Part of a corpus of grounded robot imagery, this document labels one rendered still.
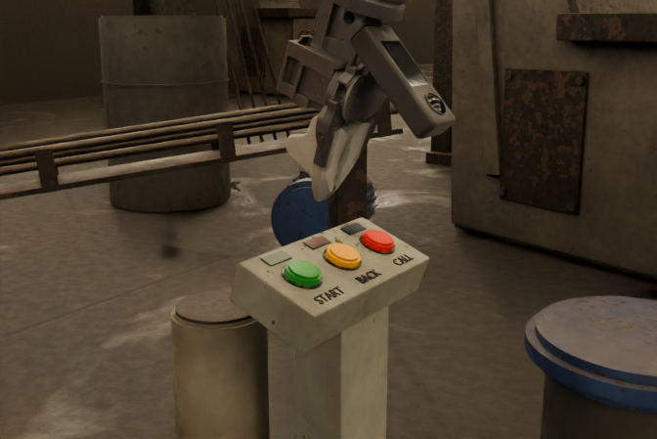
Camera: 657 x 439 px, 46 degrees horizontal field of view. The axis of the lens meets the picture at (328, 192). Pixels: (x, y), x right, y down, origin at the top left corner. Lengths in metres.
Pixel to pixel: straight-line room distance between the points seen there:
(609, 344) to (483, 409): 0.74
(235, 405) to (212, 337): 0.09
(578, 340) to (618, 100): 1.66
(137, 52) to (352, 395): 2.74
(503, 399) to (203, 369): 1.08
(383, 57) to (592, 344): 0.59
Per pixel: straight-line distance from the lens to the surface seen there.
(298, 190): 2.59
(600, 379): 1.08
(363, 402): 0.93
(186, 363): 0.96
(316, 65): 0.73
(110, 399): 1.93
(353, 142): 0.77
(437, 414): 1.81
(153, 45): 3.47
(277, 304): 0.80
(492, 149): 3.00
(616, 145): 2.74
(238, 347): 0.94
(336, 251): 0.87
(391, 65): 0.70
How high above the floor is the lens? 0.87
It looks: 13 degrees down
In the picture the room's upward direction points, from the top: straight up
